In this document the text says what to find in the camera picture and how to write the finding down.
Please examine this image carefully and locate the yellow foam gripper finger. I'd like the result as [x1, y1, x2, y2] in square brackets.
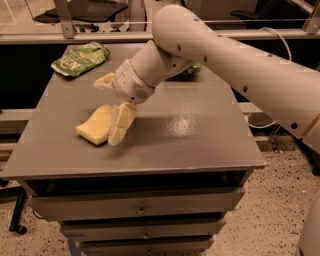
[93, 72, 115, 89]
[108, 102, 137, 146]

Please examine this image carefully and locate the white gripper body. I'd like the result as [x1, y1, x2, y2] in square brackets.
[113, 59, 155, 104]

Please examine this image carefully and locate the yellow sponge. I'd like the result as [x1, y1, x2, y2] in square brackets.
[75, 104, 113, 145]

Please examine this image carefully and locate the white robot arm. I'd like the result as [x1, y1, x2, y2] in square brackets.
[94, 5, 320, 152]

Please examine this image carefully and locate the green snack bag left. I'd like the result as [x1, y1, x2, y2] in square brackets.
[51, 42, 110, 77]

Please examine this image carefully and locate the crumpled green snack bag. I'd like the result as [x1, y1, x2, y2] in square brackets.
[173, 62, 201, 81]

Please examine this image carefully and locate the black office chair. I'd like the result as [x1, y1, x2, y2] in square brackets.
[34, 0, 128, 24]

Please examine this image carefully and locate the grey drawer cabinet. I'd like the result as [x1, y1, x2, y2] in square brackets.
[1, 41, 266, 256]

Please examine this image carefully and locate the top drawer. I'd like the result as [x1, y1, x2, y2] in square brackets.
[30, 187, 245, 221]

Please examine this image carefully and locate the drawer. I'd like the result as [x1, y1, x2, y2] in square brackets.
[30, 187, 245, 221]
[62, 218, 225, 242]
[80, 236, 213, 256]

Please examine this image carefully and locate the middle drawer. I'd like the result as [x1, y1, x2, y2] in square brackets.
[62, 218, 225, 242]

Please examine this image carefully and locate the black stand leg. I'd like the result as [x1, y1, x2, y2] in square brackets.
[0, 178, 27, 235]

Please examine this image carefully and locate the bottom drawer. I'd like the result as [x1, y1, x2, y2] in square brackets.
[80, 236, 213, 256]

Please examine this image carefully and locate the dark chair right background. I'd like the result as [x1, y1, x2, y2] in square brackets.
[231, 0, 309, 29]

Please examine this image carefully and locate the metal railing frame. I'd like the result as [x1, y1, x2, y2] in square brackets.
[0, 0, 320, 44]

